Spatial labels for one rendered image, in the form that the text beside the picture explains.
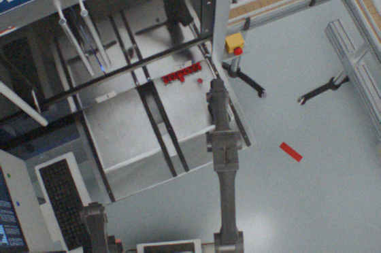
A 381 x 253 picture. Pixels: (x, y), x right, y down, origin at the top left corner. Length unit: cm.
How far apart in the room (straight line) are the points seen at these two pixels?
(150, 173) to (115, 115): 30
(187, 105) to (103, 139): 40
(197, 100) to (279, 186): 106
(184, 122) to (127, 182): 36
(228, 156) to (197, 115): 68
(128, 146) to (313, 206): 137
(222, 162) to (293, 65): 183
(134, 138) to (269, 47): 141
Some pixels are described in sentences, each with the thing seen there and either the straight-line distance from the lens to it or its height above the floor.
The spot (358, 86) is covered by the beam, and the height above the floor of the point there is 50.
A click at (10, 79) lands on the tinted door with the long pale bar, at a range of 160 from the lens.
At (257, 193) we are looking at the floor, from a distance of 294.
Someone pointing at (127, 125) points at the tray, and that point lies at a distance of 210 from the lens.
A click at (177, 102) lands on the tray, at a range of 211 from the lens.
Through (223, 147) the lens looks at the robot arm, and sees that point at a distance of 145.
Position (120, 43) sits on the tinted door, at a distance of 162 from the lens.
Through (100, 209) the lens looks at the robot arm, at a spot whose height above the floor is 138.
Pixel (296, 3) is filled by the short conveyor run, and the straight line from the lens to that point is 229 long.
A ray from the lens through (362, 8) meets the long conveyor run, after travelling 236.
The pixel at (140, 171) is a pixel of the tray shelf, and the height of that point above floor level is 88.
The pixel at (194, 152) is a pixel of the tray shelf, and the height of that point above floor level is 88.
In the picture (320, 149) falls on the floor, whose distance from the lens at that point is 306.
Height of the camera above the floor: 291
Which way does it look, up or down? 75 degrees down
